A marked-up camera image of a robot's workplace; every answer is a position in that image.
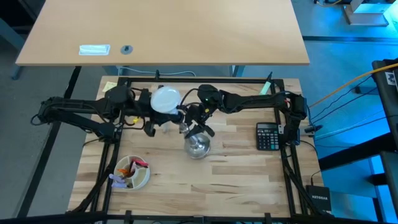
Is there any black side table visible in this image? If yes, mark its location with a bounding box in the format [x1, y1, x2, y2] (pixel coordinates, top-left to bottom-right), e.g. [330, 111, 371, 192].
[371, 57, 398, 150]

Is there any blue cable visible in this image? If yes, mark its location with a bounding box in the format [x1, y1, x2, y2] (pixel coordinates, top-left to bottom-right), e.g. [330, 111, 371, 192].
[306, 75, 388, 126]

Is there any mint green marker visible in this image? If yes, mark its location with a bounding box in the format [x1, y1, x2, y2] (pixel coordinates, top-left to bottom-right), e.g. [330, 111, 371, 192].
[258, 72, 274, 96]

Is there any grey cable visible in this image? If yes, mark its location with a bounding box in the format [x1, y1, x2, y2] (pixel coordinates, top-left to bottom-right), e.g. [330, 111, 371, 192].
[118, 66, 197, 78]

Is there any beige wooden desk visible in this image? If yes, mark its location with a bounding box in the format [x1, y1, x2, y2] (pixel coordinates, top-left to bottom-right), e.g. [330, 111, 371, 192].
[15, 0, 310, 67]

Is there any black calculator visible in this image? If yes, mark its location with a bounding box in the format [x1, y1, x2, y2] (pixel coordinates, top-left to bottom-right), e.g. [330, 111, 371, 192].
[255, 122, 281, 152]

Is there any red clip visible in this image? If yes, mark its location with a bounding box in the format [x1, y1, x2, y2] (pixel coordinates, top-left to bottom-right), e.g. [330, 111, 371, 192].
[130, 158, 149, 169]

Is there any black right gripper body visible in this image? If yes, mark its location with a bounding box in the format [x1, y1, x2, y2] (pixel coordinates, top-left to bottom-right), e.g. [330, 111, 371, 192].
[185, 102, 217, 127]

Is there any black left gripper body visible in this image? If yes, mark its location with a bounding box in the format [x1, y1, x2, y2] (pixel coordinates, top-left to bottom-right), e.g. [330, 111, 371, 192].
[130, 88, 162, 126]

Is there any yellow sticky note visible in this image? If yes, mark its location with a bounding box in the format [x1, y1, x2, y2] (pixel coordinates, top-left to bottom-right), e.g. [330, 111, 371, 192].
[101, 81, 118, 93]

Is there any round white organizer bowl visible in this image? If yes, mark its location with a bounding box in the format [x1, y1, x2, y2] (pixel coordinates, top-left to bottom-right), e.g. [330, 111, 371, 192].
[113, 155, 151, 190]

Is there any silver metal lamp base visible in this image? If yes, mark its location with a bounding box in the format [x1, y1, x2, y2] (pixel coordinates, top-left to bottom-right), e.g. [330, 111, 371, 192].
[169, 107, 212, 160]

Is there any white desk outlet tray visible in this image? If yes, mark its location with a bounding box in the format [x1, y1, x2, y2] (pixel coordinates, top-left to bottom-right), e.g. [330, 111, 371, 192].
[78, 44, 111, 57]

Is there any grey metal stand base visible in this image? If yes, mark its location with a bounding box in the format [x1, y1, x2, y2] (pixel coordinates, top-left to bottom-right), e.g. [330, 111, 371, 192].
[343, 0, 390, 27]

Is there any black Netgear network switch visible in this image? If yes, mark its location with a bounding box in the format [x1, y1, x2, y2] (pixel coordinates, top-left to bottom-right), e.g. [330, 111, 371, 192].
[305, 184, 333, 216]

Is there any yellow cable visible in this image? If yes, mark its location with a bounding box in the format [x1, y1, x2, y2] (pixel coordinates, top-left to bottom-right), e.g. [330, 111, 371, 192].
[309, 62, 398, 108]

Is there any black horizontal bar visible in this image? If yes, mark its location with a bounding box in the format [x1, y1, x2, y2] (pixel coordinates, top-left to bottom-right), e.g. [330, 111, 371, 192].
[0, 212, 398, 224]

